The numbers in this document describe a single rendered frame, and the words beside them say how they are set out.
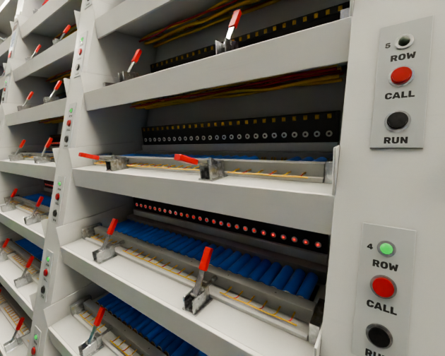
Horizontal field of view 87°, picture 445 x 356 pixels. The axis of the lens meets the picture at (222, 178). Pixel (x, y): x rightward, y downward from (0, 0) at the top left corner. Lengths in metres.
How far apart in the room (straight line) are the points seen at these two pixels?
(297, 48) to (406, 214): 0.22
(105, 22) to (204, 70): 0.40
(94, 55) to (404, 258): 0.75
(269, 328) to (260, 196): 0.18
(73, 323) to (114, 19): 0.75
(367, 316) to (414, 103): 0.20
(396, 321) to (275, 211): 0.15
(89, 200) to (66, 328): 0.31
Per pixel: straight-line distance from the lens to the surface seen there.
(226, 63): 0.39
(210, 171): 0.35
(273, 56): 0.36
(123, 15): 0.70
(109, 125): 0.75
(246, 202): 0.31
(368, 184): 0.27
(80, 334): 0.73
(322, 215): 0.28
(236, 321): 0.38
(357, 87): 0.30
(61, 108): 0.86
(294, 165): 0.34
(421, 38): 0.31
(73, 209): 0.72
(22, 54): 1.46
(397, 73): 0.29
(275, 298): 0.38
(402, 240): 0.27
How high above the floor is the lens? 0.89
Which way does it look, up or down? 3 degrees up
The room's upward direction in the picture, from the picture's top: 7 degrees clockwise
